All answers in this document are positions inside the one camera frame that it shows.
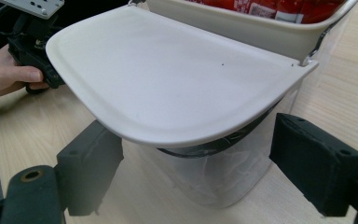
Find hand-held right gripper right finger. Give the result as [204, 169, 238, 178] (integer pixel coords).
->
[268, 112, 358, 218]

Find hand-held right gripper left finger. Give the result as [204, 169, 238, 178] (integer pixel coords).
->
[56, 119, 125, 217]

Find pile of red packets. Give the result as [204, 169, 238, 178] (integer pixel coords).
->
[186, 0, 347, 25]

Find clear container with white lid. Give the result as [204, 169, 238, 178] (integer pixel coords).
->
[45, 0, 358, 210]

